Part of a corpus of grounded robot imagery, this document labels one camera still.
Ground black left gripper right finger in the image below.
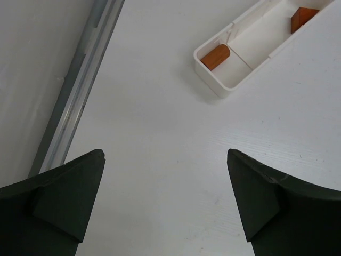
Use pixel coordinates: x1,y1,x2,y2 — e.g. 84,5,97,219
227,149,340,255

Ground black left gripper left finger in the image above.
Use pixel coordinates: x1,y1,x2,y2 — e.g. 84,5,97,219
1,149,105,255

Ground white plastic tray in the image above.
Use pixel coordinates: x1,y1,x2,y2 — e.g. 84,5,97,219
193,1,333,98

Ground wooden cylinder block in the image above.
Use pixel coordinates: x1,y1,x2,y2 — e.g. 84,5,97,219
200,44,231,71

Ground wooden wedge block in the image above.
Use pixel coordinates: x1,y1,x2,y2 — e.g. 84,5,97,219
290,7,319,34

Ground aluminium table rail left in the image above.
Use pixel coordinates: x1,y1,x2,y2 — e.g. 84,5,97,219
28,0,124,177

